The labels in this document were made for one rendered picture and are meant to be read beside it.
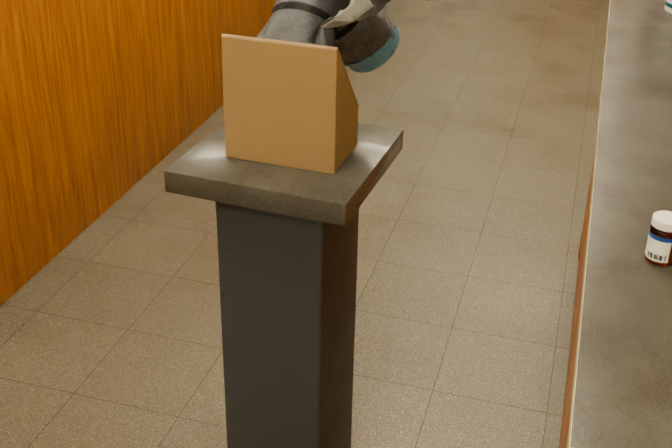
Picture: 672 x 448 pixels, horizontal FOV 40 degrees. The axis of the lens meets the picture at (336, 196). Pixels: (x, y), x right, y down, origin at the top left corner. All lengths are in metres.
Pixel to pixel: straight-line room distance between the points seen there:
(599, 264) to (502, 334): 1.48
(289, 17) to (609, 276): 0.65
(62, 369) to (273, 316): 1.13
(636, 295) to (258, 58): 0.68
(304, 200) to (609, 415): 0.61
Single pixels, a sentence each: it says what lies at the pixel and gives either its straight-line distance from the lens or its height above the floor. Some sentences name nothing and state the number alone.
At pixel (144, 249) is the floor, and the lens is 3.18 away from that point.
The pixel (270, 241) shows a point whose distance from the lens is 1.57.
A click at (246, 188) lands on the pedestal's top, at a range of 1.47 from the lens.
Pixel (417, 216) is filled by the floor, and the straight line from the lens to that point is 3.37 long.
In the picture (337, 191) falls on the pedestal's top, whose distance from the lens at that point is 1.45.
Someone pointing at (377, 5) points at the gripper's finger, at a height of 1.20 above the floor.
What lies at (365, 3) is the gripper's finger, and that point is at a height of 1.21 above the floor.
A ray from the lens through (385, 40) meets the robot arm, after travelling 1.68.
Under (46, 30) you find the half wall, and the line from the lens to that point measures 2.99.
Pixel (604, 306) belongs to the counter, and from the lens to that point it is 1.23.
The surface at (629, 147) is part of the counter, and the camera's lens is 1.71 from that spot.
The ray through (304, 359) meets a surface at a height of 0.57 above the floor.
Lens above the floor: 1.60
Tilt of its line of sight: 27 degrees down
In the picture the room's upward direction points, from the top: 1 degrees clockwise
